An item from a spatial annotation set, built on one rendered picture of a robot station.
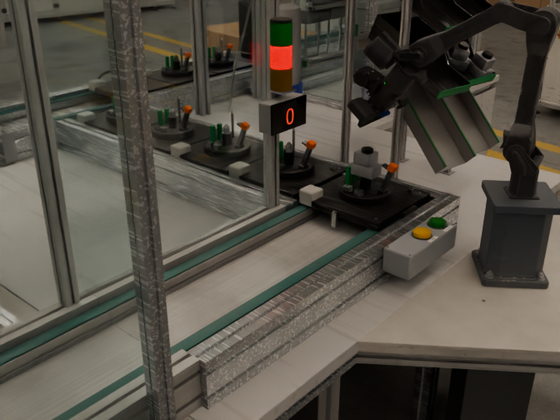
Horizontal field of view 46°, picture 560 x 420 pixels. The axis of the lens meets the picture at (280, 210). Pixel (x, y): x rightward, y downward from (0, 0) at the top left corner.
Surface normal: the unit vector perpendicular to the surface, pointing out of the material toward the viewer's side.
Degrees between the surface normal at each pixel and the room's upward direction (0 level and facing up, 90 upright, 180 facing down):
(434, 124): 45
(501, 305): 0
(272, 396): 0
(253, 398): 0
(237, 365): 90
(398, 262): 90
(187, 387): 90
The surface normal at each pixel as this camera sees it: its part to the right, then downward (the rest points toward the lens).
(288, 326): 0.75, 0.28
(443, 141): 0.44, -0.40
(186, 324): 0.00, -0.90
